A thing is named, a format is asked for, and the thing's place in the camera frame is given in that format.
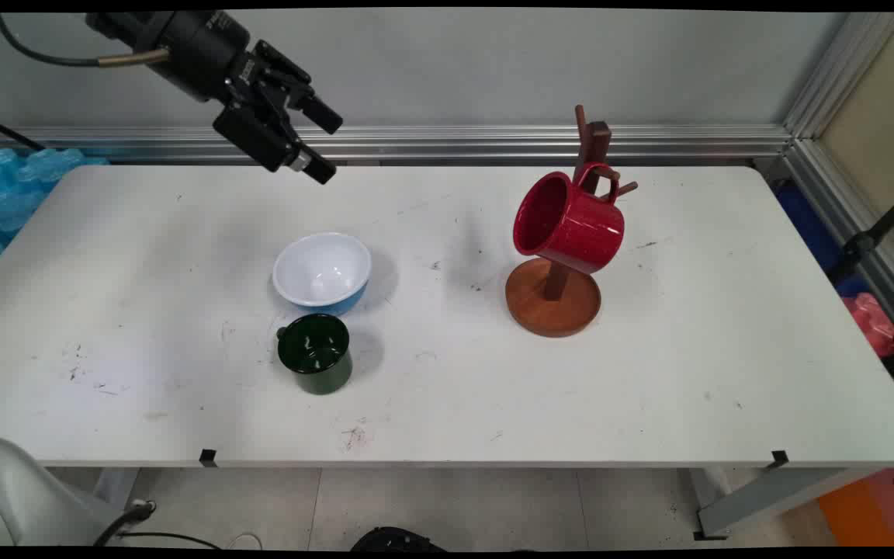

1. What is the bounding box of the dark green enamel mug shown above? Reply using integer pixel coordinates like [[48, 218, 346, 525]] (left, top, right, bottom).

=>
[[275, 313, 353, 396]]

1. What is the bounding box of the grey metal table leg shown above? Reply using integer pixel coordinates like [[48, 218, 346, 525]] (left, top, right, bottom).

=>
[[92, 467, 140, 509], [688, 466, 886, 542]]

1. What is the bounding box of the brown wooden mug tree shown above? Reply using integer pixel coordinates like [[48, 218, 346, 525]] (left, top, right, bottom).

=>
[[505, 103, 639, 339]]

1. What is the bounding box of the orange plastic object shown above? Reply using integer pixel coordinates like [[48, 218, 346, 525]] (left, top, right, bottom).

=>
[[817, 475, 894, 548]]

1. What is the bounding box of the black round object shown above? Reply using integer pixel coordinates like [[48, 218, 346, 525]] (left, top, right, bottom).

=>
[[349, 526, 448, 552]]

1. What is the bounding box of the thin black base cable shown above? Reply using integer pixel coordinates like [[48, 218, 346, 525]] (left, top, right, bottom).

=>
[[116, 530, 224, 550]]

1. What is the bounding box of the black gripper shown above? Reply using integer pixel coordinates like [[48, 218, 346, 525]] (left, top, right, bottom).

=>
[[133, 11, 343, 185]]

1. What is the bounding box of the thin black slanting rod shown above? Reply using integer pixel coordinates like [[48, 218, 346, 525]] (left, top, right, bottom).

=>
[[0, 111, 46, 151]]

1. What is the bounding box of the red enamel mug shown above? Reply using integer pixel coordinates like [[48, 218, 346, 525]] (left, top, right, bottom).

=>
[[513, 161, 626, 276]]

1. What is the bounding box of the thick black base cable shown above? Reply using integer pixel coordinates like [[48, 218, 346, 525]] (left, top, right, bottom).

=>
[[92, 500, 158, 548]]

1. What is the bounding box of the upright aluminium frame post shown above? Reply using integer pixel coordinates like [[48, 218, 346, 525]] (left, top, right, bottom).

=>
[[782, 12, 894, 141]]

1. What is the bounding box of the blue bubble wrap pile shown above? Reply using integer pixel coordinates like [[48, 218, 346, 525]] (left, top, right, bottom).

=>
[[0, 148, 110, 284]]

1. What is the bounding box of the black tripod stand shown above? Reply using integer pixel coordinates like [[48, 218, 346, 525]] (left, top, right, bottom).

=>
[[827, 180, 894, 284]]

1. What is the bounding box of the slanting aluminium side rail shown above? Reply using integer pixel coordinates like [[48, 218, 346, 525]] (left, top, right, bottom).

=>
[[757, 138, 894, 358]]

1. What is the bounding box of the long horizontal aluminium rail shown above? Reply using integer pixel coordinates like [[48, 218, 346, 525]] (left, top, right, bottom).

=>
[[0, 124, 793, 165]]

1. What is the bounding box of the white and blue bowl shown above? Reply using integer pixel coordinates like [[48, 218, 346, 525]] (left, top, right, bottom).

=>
[[272, 231, 373, 316]]

